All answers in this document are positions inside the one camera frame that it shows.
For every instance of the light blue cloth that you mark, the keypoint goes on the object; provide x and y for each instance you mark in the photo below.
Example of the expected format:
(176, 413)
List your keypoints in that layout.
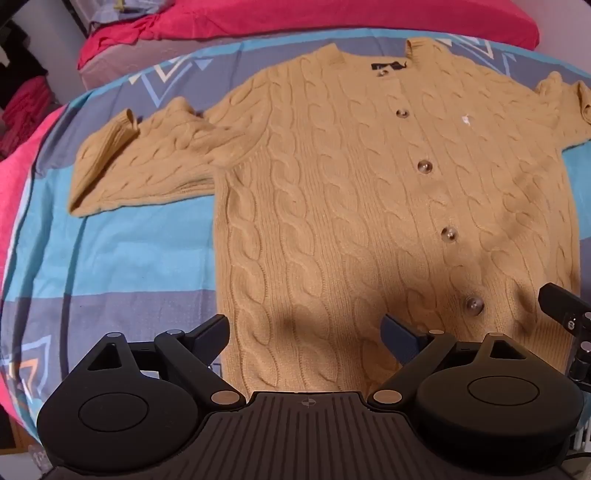
(117, 10)

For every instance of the white radiator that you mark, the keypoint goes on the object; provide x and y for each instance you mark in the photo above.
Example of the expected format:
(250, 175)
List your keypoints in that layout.
(582, 437)

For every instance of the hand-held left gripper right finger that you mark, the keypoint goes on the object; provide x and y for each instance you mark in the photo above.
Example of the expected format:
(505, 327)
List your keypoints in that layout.
(396, 336)

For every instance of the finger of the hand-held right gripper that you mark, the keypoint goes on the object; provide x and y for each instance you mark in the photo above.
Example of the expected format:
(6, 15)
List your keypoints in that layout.
(561, 302)

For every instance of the dark hanging clothes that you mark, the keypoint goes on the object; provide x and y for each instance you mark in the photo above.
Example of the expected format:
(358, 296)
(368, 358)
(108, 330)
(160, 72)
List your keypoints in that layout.
(21, 55)

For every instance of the red knitted garment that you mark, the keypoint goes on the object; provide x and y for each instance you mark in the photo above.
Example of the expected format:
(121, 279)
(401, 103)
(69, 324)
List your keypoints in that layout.
(30, 115)

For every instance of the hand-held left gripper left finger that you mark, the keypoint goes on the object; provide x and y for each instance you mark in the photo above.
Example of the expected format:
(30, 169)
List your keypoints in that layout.
(213, 333)

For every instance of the blue grey patterned bed cover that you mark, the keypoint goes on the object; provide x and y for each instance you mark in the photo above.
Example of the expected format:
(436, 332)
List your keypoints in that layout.
(134, 258)

